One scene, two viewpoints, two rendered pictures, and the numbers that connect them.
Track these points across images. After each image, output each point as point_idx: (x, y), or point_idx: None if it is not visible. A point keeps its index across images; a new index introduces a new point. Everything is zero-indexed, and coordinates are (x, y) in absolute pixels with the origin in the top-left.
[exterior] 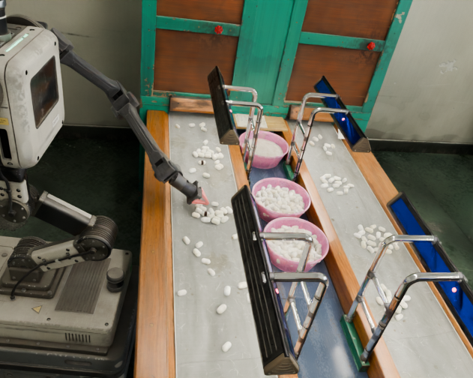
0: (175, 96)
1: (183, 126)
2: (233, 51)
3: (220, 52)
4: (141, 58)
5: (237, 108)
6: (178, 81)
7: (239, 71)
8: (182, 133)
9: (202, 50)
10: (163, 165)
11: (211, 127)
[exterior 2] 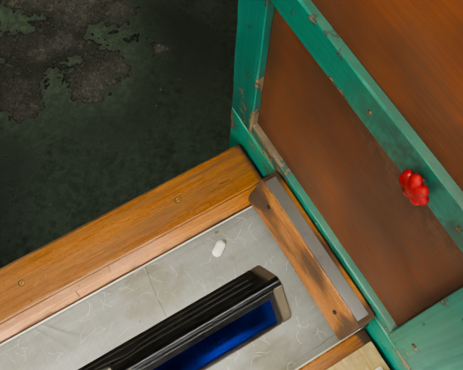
0: (278, 187)
1: (236, 259)
2: (450, 277)
3: (412, 232)
4: (235, 40)
5: (401, 368)
6: (301, 164)
7: (436, 331)
8: (201, 275)
9: (367, 172)
10: None
11: (283, 331)
